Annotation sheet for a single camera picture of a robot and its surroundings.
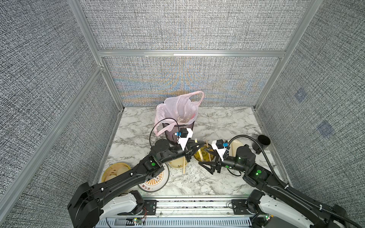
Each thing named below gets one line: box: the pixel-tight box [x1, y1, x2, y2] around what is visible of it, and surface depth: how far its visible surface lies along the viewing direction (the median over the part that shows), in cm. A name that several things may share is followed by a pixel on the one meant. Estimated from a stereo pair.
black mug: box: [251, 134, 271, 155], surface depth 92 cm
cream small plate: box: [168, 157, 188, 168], surface depth 89 cm
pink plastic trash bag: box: [154, 91, 205, 136], surface depth 87 cm
